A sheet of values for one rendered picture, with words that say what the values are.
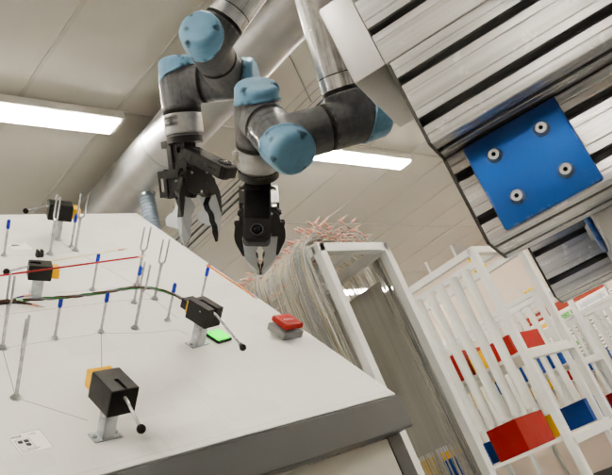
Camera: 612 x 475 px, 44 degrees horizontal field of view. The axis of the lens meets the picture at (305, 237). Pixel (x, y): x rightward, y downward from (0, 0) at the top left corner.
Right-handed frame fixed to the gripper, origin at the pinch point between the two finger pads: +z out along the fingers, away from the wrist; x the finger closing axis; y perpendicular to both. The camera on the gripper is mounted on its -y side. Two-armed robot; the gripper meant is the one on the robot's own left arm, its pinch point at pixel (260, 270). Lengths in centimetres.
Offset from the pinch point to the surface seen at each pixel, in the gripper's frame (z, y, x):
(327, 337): 62, 53, -20
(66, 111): 92, 288, 102
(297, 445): 18.9, -24.6, -5.3
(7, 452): 3, -38, 36
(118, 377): -1.4, -28.0, 21.8
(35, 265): 6.4, 13.3, 44.1
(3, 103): 78, 268, 128
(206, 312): 10.8, 2.1, 10.4
